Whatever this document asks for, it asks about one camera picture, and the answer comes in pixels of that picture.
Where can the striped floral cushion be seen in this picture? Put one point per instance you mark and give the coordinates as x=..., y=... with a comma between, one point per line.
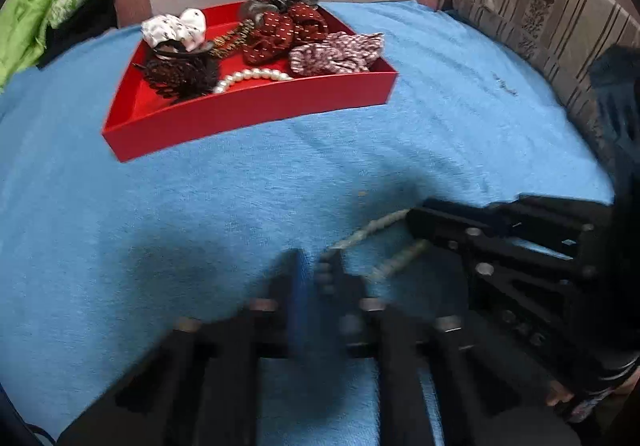
x=561, y=39

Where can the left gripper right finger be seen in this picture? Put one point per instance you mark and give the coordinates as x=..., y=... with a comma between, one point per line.
x=437, y=385

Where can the small silver earring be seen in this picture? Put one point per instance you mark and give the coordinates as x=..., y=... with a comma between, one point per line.
x=504, y=86

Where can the red white plaid scrunchie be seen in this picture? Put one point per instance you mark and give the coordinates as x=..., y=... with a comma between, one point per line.
x=338, y=54

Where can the blue towel bed cover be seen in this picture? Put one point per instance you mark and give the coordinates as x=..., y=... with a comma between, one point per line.
x=99, y=258

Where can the red jewelry tray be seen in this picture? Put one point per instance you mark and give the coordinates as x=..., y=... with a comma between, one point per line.
x=140, y=122

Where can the white dotted scrunchie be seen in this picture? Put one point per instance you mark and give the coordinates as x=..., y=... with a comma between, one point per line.
x=188, y=29

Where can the black claw hair clip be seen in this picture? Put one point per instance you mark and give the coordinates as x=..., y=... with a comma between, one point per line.
x=181, y=79

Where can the red polka dot scrunchie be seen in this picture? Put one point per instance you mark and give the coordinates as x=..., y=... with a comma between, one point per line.
x=279, y=33

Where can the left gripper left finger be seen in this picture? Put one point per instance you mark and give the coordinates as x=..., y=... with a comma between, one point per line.
x=199, y=385

